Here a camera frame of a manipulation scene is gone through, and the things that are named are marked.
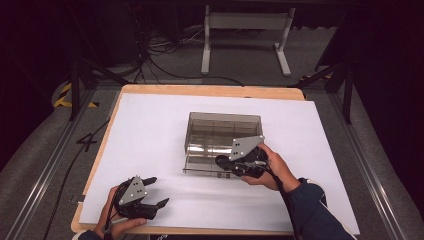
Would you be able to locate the person's right hand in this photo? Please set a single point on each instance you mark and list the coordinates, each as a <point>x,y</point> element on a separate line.
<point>278,170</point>

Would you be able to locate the black tape mark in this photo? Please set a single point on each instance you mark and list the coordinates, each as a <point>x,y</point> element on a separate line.
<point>87,141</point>

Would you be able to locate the aluminium floor rail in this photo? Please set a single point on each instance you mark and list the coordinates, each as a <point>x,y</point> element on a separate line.
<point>370,173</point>
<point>50,166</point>

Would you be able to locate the yellow black hazard tape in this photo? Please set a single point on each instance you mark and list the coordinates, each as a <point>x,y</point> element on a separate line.
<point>65,96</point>

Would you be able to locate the black tripod stand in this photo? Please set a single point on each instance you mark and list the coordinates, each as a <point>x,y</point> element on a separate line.
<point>76,86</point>
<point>346,90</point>

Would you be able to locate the person's left hand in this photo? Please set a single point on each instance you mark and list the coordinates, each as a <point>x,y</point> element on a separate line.
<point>106,220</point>

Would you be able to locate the smoked transparent plastic drawer box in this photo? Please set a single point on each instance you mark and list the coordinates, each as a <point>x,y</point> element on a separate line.
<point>213,133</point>

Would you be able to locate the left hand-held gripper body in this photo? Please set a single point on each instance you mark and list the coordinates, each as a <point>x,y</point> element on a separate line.
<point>133,195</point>

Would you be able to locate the white metal stand frame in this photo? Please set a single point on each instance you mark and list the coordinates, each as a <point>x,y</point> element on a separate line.
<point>246,21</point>

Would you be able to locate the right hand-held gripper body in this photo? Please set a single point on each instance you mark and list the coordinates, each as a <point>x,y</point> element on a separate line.
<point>245,150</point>

